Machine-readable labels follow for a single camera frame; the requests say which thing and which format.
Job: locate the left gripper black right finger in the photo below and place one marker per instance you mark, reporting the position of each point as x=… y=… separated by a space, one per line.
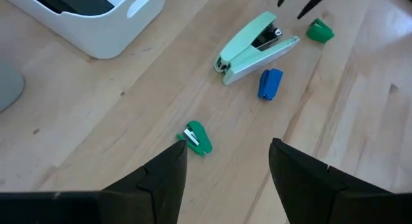
x=309 y=192

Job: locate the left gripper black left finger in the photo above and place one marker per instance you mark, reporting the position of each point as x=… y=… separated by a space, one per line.
x=157 y=192

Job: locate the green mini stapler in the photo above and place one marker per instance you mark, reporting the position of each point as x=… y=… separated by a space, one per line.
x=320 y=32
x=202 y=140

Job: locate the mint green stapler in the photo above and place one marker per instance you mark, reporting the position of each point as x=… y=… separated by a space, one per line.
x=248 y=43

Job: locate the blue mini stapler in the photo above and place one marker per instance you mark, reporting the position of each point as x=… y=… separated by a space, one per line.
x=270 y=84

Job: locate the white plastic bin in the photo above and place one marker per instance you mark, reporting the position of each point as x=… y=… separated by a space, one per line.
x=106 y=34

